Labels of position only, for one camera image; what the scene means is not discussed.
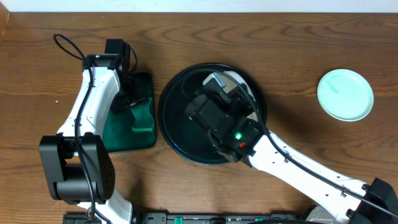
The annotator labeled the white plate with green stain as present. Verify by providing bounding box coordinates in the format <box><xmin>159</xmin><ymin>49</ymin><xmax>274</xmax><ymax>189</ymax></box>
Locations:
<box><xmin>222</xmin><ymin>71</ymin><xmax>258</xmax><ymax>121</ymax></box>

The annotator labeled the yellow green sponge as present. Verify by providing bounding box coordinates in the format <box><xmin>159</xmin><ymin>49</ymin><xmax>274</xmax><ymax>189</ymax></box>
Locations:
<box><xmin>131</xmin><ymin>97</ymin><xmax>155</xmax><ymax>133</ymax></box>

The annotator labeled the mint green plate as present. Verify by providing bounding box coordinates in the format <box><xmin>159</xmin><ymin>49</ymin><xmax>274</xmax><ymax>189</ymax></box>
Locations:
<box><xmin>317</xmin><ymin>68</ymin><xmax>374</xmax><ymax>122</ymax></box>

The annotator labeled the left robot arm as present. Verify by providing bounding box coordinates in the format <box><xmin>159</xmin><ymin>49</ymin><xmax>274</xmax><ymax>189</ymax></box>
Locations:
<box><xmin>39</xmin><ymin>39</ymin><xmax>149</xmax><ymax>223</ymax></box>

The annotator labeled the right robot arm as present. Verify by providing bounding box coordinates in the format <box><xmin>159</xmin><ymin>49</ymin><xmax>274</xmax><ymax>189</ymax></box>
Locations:
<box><xmin>185</xmin><ymin>85</ymin><xmax>397</xmax><ymax>223</ymax></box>

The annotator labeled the black rectangular water tray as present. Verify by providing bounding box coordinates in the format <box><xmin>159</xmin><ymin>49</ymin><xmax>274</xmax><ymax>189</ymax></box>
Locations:
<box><xmin>103</xmin><ymin>72</ymin><xmax>156</xmax><ymax>152</ymax></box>

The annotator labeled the round black tray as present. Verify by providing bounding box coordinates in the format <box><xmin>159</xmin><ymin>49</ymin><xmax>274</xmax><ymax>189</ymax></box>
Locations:
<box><xmin>158</xmin><ymin>63</ymin><xmax>267</xmax><ymax>165</ymax></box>

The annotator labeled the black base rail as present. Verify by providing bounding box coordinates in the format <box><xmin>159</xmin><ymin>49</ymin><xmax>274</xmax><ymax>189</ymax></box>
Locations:
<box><xmin>62</xmin><ymin>211</ymin><xmax>312</xmax><ymax>224</ymax></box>

